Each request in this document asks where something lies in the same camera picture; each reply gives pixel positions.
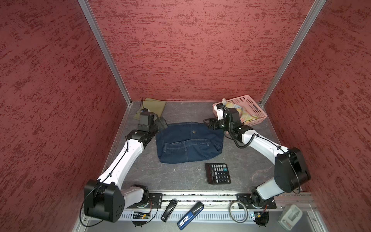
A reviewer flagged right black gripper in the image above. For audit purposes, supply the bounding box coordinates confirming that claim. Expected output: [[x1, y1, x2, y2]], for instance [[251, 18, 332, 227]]
[[203, 116, 233, 131]]

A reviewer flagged olive green skirt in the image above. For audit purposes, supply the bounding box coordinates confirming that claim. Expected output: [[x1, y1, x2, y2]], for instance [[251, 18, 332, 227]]
[[134, 98, 166, 120]]

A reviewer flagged blue denim skirt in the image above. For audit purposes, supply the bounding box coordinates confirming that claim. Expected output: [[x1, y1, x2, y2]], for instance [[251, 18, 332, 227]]
[[156, 122, 224, 164]]

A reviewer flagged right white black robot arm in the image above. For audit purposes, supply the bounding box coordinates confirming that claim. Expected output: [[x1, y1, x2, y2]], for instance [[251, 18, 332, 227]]
[[204, 103, 311, 208]]

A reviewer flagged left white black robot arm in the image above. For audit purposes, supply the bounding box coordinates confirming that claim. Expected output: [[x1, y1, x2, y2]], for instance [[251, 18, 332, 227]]
[[81, 112, 168, 222]]

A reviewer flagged pastel patterned cloth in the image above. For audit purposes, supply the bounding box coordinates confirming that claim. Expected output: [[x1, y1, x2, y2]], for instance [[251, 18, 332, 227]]
[[222, 98, 259, 124]]

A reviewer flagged pink plastic basket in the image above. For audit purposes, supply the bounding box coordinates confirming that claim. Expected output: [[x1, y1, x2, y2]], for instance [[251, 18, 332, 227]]
[[213, 95, 267, 126]]

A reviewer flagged black desk calculator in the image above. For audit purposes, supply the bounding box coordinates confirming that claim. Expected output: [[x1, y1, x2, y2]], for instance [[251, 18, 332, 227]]
[[205, 163, 231, 185]]

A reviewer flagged blue black stapler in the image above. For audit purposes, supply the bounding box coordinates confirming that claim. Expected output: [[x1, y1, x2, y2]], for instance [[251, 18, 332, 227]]
[[177, 202, 204, 230]]

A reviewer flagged left small circuit board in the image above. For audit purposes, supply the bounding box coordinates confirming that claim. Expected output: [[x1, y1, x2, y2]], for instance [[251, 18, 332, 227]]
[[132, 211, 151, 220]]

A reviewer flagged small circuit board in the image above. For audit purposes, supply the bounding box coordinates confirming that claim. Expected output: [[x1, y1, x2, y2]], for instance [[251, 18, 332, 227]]
[[132, 211, 151, 220], [255, 212, 270, 227]]

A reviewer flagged right small circuit board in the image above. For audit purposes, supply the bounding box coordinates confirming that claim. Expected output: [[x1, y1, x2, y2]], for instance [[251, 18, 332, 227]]
[[255, 212, 270, 227]]

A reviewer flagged grey plastic dispenser box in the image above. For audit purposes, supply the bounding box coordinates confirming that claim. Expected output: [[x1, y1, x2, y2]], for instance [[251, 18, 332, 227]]
[[278, 204, 303, 231]]

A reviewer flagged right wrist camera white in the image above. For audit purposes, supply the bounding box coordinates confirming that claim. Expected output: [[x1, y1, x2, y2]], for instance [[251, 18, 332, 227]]
[[213, 104, 224, 120]]

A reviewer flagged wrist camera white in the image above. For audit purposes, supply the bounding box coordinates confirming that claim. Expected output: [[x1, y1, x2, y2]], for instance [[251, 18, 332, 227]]
[[138, 110, 155, 132], [213, 104, 224, 120]]

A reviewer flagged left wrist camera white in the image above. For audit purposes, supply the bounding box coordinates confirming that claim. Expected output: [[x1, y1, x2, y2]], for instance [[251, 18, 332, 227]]
[[138, 110, 155, 132]]

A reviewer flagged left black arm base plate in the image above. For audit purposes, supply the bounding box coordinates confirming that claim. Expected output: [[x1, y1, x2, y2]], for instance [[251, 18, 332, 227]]
[[128, 193, 163, 209]]

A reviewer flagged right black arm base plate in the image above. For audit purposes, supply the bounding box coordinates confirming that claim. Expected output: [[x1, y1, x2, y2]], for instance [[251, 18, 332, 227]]
[[236, 193, 277, 209]]

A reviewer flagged grey coiled cable ring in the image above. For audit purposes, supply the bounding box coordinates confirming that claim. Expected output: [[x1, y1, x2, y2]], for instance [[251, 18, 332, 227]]
[[229, 201, 249, 224]]

